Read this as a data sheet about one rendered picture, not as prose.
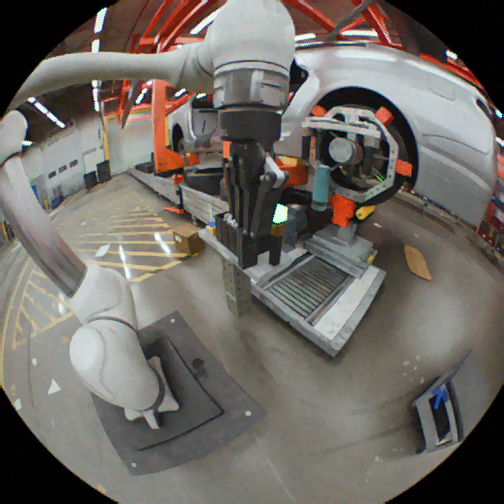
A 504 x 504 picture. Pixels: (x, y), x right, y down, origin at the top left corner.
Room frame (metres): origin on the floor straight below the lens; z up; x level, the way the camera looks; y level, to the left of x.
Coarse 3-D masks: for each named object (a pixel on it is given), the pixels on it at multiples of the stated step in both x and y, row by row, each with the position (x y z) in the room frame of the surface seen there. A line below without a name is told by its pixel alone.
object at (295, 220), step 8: (288, 208) 1.16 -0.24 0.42; (296, 208) 1.13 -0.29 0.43; (304, 208) 1.16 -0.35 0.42; (288, 216) 1.05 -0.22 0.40; (296, 216) 1.11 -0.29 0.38; (304, 216) 1.17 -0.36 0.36; (288, 224) 0.99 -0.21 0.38; (296, 224) 1.08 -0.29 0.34; (304, 224) 1.15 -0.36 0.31; (288, 232) 1.00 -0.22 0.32; (296, 232) 1.20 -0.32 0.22; (288, 240) 1.00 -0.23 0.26; (288, 248) 1.18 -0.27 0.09
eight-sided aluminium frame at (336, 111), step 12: (336, 108) 1.05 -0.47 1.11; (348, 108) 0.99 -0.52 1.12; (384, 132) 0.86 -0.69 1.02; (312, 144) 1.17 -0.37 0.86; (396, 144) 0.78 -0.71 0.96; (312, 156) 1.16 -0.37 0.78; (396, 156) 0.77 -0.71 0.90; (336, 192) 1.02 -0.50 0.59; (348, 192) 0.96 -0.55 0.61; (372, 192) 0.89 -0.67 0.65
